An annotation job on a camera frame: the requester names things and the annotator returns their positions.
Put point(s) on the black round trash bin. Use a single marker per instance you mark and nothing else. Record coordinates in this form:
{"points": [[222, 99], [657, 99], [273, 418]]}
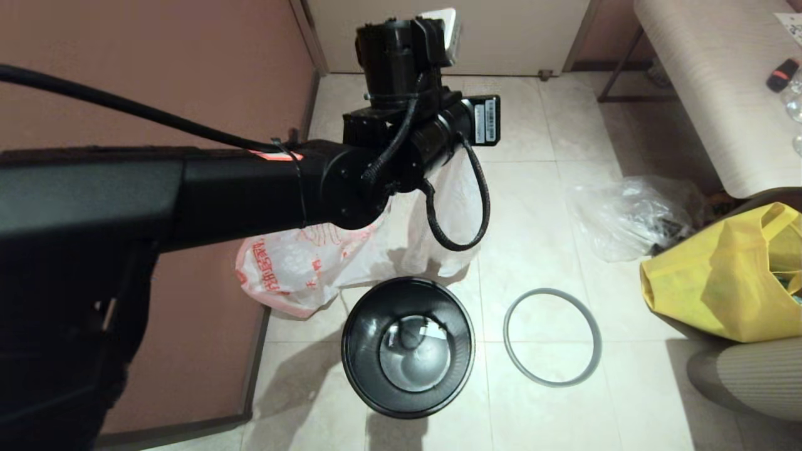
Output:
{"points": [[407, 351]]}

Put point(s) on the small metal door stop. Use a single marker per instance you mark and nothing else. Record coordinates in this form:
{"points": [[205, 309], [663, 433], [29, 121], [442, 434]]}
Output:
{"points": [[545, 75]]}

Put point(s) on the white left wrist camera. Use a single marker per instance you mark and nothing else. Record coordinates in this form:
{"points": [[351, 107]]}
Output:
{"points": [[452, 31]]}

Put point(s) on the clear drinking glass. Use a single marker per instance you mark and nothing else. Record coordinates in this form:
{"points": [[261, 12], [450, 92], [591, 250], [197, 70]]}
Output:
{"points": [[795, 109], [797, 146]]}

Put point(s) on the beige ribbed round stool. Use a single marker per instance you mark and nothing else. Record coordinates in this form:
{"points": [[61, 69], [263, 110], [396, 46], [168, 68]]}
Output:
{"points": [[752, 376]]}

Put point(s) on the small green yellow package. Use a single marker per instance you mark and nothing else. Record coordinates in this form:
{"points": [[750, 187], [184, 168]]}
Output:
{"points": [[720, 205]]}

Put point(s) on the new red-printed plastic bag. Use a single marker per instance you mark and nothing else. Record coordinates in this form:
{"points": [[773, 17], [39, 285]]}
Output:
{"points": [[282, 269]]}

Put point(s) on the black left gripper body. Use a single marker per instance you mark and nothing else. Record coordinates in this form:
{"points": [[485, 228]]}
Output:
{"points": [[388, 56]]}

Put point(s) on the dark metal table leg frame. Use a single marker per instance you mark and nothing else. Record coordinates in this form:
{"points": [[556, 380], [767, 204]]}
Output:
{"points": [[617, 75]]}

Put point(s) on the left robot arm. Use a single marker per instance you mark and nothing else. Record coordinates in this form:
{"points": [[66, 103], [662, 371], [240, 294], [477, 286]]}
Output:
{"points": [[125, 200]]}

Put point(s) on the yellow fabric tote bag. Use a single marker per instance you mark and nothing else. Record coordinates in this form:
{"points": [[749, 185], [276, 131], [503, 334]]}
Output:
{"points": [[720, 282]]}

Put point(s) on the crumpled clear plastic bag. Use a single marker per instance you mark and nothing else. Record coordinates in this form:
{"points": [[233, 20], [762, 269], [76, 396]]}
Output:
{"points": [[626, 210]]}

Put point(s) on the wood-grain table top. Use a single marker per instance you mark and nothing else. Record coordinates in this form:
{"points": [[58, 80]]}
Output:
{"points": [[708, 81]]}

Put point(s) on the white translucent plastic bag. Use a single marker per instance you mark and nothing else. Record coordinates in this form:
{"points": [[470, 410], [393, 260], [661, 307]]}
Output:
{"points": [[454, 210]]}

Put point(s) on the white printed paper sheet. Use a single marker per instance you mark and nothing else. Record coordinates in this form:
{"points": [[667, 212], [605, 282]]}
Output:
{"points": [[791, 26]]}

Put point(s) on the white door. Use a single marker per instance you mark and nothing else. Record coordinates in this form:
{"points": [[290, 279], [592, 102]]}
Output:
{"points": [[532, 37]]}

